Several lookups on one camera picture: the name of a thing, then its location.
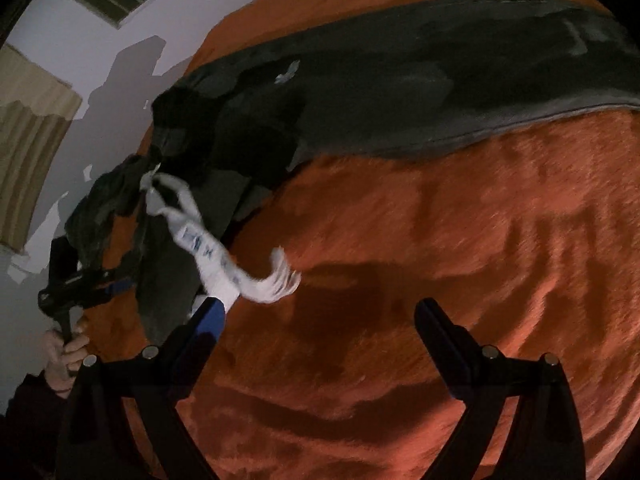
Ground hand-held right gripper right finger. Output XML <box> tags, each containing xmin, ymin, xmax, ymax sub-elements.
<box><xmin>414</xmin><ymin>298</ymin><xmax>586</xmax><ymax>480</ymax></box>

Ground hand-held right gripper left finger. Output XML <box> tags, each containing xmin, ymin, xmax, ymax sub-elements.
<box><xmin>56</xmin><ymin>296</ymin><xmax>227</xmax><ymax>480</ymax></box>

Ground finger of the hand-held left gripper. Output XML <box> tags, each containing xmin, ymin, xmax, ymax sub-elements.
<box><xmin>109</xmin><ymin>272</ymin><xmax>138</xmax><ymax>297</ymax></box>

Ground white printed cloth strip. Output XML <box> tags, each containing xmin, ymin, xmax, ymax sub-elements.
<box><xmin>137</xmin><ymin>172</ymin><xmax>301</xmax><ymax>311</ymax></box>

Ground dark grey pants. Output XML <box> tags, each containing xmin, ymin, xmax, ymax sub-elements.
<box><xmin>65</xmin><ymin>0</ymin><xmax>636</xmax><ymax>346</ymax></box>

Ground person's left forearm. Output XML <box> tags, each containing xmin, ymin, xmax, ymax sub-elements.
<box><xmin>0</xmin><ymin>372</ymin><xmax>76</xmax><ymax>480</ymax></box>

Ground person's left hand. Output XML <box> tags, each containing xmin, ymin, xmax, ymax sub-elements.
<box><xmin>42</xmin><ymin>320</ymin><xmax>92</xmax><ymax>397</ymax></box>

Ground orange blanket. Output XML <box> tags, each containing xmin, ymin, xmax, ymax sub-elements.
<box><xmin>82</xmin><ymin>0</ymin><xmax>640</xmax><ymax>480</ymax></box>

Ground beige curtain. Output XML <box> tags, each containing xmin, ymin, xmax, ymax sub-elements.
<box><xmin>0</xmin><ymin>42</ymin><xmax>83</xmax><ymax>256</ymax></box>

